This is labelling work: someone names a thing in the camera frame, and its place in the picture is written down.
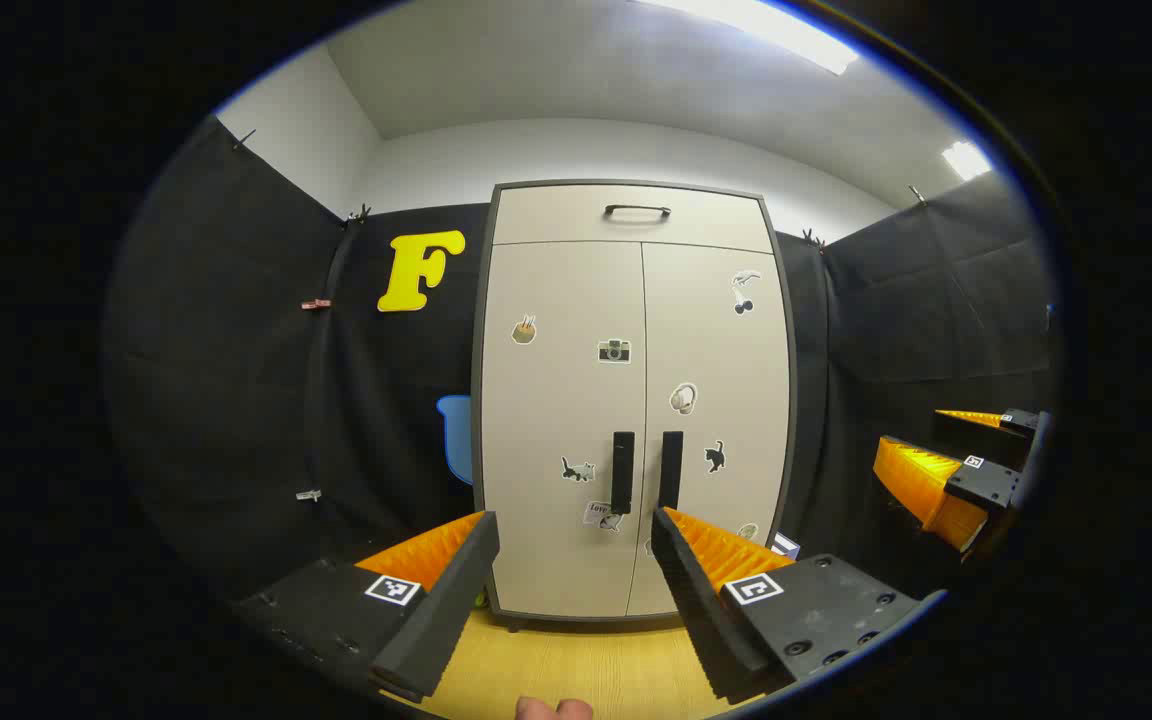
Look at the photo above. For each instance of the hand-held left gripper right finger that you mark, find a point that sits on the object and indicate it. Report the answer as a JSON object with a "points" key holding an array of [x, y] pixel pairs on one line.
{"points": [[701, 620]]}

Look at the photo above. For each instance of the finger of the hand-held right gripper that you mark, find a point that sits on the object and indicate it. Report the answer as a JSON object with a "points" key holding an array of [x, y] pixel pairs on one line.
{"points": [[976, 438], [981, 485]]}

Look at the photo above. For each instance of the small ceiling light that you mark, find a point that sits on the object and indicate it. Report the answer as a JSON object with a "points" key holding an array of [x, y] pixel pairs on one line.
{"points": [[966, 160]]}

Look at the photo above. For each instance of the beige cabinet door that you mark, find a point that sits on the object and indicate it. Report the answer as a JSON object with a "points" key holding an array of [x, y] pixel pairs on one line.
{"points": [[546, 420], [716, 350]]}

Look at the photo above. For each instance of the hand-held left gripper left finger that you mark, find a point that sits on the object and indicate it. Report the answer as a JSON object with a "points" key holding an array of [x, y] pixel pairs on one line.
{"points": [[446, 610]]}

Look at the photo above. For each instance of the black backdrop cloth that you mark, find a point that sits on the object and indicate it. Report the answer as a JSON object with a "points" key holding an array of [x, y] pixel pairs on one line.
{"points": [[236, 350]]}

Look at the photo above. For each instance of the beige double-door shoe cabinet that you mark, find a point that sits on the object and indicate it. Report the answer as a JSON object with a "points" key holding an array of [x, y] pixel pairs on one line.
{"points": [[556, 215]]}

